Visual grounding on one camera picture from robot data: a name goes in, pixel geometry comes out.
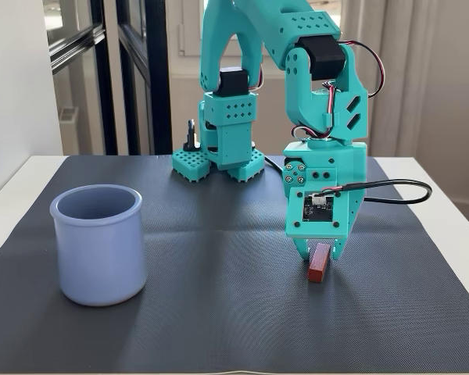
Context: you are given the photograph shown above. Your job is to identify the lavender ceramic cup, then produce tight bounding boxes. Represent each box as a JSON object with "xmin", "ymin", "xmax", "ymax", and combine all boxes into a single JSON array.
[{"xmin": 48, "ymin": 184, "xmax": 149, "ymax": 308}]

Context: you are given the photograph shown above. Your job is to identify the red wooden block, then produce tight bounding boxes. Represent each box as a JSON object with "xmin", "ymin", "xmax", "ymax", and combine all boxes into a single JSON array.
[{"xmin": 307, "ymin": 241, "xmax": 331, "ymax": 283}]

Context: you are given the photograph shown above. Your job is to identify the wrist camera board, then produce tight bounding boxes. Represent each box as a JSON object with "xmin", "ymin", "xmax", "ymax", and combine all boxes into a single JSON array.
[{"xmin": 285, "ymin": 186, "xmax": 352, "ymax": 239}]

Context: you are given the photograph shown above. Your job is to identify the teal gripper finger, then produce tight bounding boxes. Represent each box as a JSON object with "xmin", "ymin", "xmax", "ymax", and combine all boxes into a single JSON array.
[
  {"xmin": 292, "ymin": 237, "xmax": 311, "ymax": 263},
  {"xmin": 328, "ymin": 237, "xmax": 347, "ymax": 263}
]

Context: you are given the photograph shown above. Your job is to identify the white wall vent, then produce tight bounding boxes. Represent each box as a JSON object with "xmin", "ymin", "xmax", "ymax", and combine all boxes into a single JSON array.
[{"xmin": 58, "ymin": 105, "xmax": 80, "ymax": 123}]

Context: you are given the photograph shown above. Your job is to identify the red black servo wire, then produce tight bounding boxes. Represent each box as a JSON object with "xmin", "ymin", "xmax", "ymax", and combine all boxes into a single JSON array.
[
  {"xmin": 339, "ymin": 40, "xmax": 387, "ymax": 98},
  {"xmin": 291, "ymin": 80, "xmax": 339, "ymax": 138}
]

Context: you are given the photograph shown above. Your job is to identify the white curtain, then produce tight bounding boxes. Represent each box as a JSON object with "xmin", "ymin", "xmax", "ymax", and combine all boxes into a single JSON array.
[{"xmin": 335, "ymin": 0, "xmax": 469, "ymax": 208}]

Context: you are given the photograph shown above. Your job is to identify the dark grey mat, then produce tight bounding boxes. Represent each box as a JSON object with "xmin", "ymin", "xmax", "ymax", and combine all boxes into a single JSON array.
[{"xmin": 0, "ymin": 155, "xmax": 469, "ymax": 375}]

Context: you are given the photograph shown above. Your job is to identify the black framed glass door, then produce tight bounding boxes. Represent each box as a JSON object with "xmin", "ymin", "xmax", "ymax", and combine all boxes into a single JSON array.
[
  {"xmin": 116, "ymin": 0, "xmax": 169, "ymax": 155},
  {"xmin": 42, "ymin": 0, "xmax": 117, "ymax": 156}
]

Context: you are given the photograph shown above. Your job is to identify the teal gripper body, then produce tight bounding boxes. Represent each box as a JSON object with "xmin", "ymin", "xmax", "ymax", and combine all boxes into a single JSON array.
[{"xmin": 283, "ymin": 140, "xmax": 367, "ymax": 238}]

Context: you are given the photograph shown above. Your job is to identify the white window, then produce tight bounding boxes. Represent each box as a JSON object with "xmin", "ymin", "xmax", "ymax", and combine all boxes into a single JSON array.
[{"xmin": 167, "ymin": 0, "xmax": 384, "ymax": 79}]

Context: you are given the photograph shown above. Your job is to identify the black camera cable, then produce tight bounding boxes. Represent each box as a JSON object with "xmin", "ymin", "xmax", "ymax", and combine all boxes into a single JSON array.
[{"xmin": 262, "ymin": 155, "xmax": 433, "ymax": 205}]

